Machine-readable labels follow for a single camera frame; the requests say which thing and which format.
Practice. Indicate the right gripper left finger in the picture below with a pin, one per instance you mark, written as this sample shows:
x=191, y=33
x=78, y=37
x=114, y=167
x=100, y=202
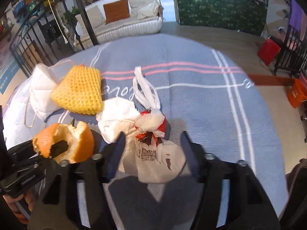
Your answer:
x=74, y=197

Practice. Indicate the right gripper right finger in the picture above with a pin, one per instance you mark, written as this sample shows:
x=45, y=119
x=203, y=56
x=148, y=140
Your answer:
x=232, y=197

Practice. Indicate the orange peel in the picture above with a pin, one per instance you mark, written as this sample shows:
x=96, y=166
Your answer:
x=65, y=142

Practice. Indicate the white face mask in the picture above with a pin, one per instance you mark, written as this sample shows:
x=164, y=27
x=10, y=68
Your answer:
x=42, y=83

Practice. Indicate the yellow foam fruit net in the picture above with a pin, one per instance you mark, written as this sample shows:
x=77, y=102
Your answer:
x=80, y=91

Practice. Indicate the white red plastic bag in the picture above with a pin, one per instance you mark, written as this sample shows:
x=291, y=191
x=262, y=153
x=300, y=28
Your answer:
x=148, y=155

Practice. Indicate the white tissue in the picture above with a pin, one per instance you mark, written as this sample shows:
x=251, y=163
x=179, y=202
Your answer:
x=118, y=115

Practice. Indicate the black trash bin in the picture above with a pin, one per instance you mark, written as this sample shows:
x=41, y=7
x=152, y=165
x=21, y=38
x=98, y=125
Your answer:
x=294, y=213

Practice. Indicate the left hand yellow nails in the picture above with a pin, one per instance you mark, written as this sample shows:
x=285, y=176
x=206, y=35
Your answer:
x=17, y=209

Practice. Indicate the blue striped bed sheet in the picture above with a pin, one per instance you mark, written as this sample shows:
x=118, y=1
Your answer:
x=201, y=91

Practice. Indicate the orange plastic bucket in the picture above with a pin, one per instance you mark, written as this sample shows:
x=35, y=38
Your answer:
x=297, y=94

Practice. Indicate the black metal rack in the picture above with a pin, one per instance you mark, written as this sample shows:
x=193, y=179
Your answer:
x=292, y=54

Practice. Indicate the red bag on floor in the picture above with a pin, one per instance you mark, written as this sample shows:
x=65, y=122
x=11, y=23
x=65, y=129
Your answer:
x=268, y=51

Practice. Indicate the brown cushion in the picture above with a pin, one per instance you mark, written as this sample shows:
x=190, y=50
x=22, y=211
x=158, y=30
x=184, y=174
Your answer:
x=117, y=11

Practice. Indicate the white wicker swing sofa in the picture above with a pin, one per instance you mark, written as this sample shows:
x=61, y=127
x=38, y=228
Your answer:
x=146, y=17

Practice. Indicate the purple towel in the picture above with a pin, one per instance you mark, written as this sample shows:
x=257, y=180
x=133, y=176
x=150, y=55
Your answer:
x=295, y=19

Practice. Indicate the green patterned covered table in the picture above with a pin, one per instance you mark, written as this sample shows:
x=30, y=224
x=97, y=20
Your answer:
x=240, y=15

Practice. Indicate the black iron bed frame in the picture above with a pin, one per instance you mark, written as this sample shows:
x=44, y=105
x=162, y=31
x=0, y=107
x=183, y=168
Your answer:
x=49, y=30

